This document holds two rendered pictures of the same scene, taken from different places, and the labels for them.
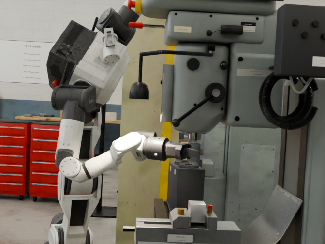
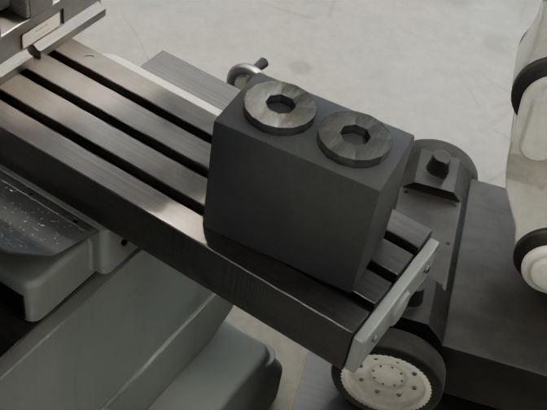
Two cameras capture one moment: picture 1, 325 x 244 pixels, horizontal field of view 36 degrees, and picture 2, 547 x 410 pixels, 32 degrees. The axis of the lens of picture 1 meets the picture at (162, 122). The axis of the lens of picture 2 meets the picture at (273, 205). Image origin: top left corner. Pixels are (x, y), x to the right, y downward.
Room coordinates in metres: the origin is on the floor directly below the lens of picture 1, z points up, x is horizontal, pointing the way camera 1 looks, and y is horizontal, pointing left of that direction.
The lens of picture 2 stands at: (2.66, -0.91, 1.86)
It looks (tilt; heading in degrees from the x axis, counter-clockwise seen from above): 45 degrees down; 119
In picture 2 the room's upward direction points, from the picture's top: 10 degrees clockwise
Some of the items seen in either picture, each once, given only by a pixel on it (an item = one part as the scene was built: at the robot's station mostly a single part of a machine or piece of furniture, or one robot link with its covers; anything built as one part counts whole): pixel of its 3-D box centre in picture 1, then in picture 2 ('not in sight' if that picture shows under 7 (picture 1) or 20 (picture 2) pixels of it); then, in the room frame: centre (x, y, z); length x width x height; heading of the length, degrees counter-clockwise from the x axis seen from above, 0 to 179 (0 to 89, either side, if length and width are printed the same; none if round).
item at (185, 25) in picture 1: (212, 31); not in sight; (1.85, -0.16, 1.68); 0.34 x 0.24 x 0.10; 93
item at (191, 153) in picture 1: (191, 153); not in sight; (1.82, -0.11, 1.23); 0.06 x 0.02 x 0.03; 70
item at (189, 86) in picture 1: (198, 88); not in sight; (1.85, -0.13, 1.47); 0.21 x 0.19 x 0.32; 3
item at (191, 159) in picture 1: (193, 153); not in sight; (1.85, -0.12, 1.23); 0.05 x 0.05 x 0.06
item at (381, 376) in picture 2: not in sight; (387, 372); (2.39, 0.10, 0.50); 0.20 x 0.05 x 0.20; 21
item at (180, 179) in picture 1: (184, 184); (304, 178); (2.26, -0.12, 1.04); 0.22 x 0.12 x 0.20; 10
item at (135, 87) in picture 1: (139, 90); not in sight; (1.81, 0.09, 1.45); 0.07 x 0.07 x 0.06
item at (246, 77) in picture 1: (249, 90); not in sight; (1.86, -0.32, 1.47); 0.24 x 0.19 x 0.26; 3
